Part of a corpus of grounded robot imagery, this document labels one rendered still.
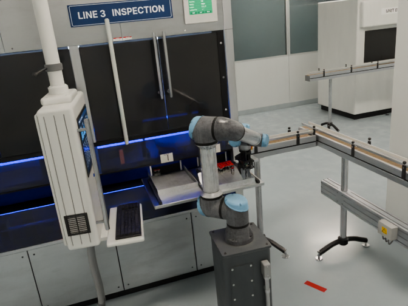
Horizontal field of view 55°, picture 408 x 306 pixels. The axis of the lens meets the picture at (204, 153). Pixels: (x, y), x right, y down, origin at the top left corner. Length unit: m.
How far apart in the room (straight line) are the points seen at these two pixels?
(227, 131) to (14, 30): 1.33
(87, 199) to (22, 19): 1.06
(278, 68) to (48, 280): 6.22
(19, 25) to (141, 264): 1.73
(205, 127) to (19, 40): 1.19
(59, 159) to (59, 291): 1.24
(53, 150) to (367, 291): 2.24
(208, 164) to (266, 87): 6.12
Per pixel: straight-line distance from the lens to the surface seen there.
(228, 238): 2.05
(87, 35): 2.48
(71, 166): 2.03
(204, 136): 1.88
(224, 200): 1.99
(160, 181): 2.65
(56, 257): 2.87
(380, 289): 3.14
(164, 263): 3.01
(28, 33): 2.49
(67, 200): 2.10
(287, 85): 8.21
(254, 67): 7.83
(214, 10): 2.61
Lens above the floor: 1.88
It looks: 19 degrees down
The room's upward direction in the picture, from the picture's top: 6 degrees counter-clockwise
